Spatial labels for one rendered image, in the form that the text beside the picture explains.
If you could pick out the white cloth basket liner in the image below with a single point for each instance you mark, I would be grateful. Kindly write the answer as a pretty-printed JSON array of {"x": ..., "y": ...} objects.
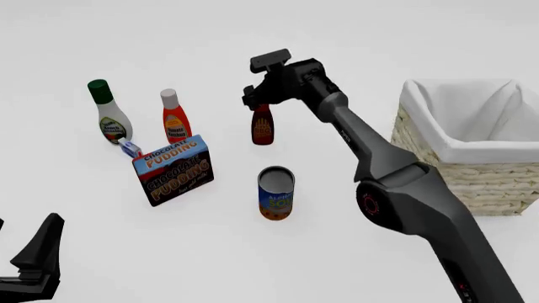
[{"x": 459, "y": 120}]

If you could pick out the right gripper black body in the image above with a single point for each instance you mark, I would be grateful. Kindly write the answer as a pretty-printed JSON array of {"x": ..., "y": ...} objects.
[{"x": 257, "y": 94}]

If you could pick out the red ketchup bottle white cap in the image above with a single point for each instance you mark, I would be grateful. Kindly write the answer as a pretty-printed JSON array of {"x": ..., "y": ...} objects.
[{"x": 174, "y": 121}]

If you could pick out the chocolate pudding box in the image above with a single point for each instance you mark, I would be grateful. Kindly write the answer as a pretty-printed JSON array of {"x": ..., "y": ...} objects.
[{"x": 177, "y": 172}]

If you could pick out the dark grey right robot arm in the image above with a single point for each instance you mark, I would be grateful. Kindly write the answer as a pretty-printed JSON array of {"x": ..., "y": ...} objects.
[{"x": 421, "y": 202}]

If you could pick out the blue soup can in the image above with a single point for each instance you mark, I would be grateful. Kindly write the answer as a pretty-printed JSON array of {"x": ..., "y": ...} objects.
[{"x": 275, "y": 195}]

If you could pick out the small blue white milk carton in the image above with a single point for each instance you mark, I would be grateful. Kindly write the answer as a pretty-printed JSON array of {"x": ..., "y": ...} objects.
[{"x": 129, "y": 148}]

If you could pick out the woven straw basket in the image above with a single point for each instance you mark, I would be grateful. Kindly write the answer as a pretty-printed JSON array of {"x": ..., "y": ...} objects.
[{"x": 488, "y": 186}]

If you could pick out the white dressing bottle green cap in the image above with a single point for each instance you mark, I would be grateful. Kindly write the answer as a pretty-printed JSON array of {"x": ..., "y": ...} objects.
[{"x": 110, "y": 116}]

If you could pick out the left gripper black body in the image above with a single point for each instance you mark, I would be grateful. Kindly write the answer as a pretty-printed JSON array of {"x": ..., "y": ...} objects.
[{"x": 25, "y": 285}]

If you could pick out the dark red bbq sauce bottle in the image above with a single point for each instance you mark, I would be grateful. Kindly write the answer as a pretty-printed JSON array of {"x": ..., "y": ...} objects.
[{"x": 263, "y": 127}]

